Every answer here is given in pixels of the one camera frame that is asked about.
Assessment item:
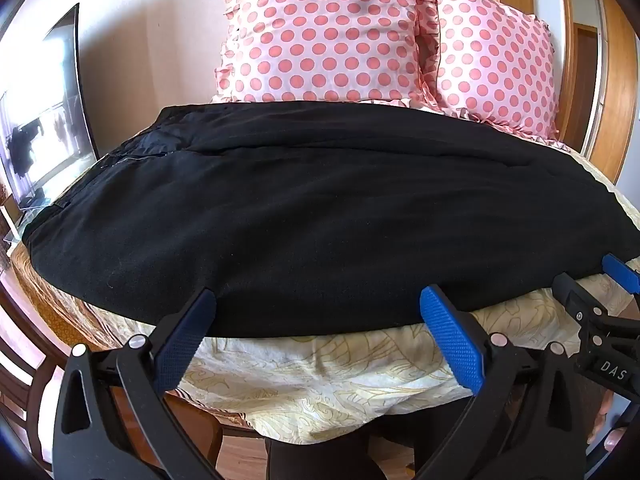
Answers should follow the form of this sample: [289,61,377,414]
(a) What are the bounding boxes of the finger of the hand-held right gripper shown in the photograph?
[601,253,640,293]
[551,272,610,328]

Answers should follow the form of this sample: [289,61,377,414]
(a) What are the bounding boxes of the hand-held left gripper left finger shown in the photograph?
[52,287,222,480]

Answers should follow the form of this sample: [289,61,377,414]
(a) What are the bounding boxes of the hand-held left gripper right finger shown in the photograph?
[415,284,608,480]

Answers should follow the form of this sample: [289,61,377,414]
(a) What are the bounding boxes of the black pants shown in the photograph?
[22,101,640,339]

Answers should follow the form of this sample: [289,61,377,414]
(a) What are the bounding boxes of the person's right hand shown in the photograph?
[587,389,632,457]

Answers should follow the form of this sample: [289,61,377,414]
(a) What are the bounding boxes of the cream floral bedsheet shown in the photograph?
[10,87,640,447]

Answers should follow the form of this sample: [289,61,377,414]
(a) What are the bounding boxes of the wooden chair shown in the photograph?
[0,280,103,463]

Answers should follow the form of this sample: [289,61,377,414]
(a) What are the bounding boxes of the person's legs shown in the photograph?
[264,410,418,480]

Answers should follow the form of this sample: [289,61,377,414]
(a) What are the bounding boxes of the pink polka dot pillow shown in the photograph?
[212,0,443,109]
[422,0,567,145]

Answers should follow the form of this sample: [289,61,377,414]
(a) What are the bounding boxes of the flat screen television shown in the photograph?
[0,2,101,211]

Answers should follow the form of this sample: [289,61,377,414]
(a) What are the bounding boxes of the wooden door frame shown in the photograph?
[555,0,640,188]

